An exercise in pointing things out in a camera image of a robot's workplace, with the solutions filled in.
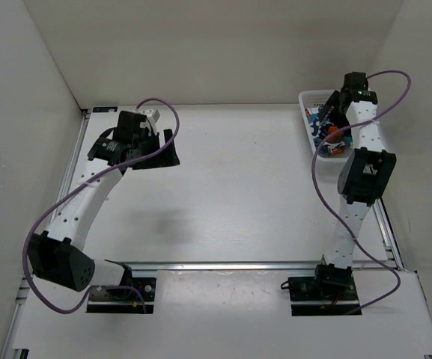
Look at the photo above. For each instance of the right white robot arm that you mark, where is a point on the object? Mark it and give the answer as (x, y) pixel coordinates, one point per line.
(365, 174)

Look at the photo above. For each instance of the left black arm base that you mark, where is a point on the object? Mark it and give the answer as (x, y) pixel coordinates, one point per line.
(125, 301)

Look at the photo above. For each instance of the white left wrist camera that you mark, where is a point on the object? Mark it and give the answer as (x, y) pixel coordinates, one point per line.
(151, 116)

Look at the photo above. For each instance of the aluminium front rail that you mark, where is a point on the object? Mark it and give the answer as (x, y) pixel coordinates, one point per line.
(222, 266)

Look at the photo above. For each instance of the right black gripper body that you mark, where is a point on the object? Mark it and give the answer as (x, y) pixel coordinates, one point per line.
(337, 117)

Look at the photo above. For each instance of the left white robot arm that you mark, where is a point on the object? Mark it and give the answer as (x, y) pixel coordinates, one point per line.
(56, 254)

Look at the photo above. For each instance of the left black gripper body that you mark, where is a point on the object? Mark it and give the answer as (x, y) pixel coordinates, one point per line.
(147, 145)

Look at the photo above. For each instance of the white perforated plastic basket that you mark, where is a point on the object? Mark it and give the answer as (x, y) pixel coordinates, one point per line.
(311, 102)

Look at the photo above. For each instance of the aluminium right rail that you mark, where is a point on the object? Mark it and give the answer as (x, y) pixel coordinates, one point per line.
(388, 235)

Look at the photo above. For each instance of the black corner bracket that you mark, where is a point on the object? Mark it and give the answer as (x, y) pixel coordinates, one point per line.
(104, 109)

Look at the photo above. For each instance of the aluminium left rail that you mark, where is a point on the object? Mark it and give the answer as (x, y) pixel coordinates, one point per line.
(73, 157)

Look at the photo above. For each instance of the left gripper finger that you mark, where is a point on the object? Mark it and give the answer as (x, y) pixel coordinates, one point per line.
(163, 160)
(169, 155)

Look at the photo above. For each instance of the aluminium rail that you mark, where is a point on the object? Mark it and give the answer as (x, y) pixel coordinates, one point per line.
(222, 266)
(388, 235)
(73, 157)

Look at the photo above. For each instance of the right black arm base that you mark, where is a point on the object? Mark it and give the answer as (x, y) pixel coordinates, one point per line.
(329, 292)

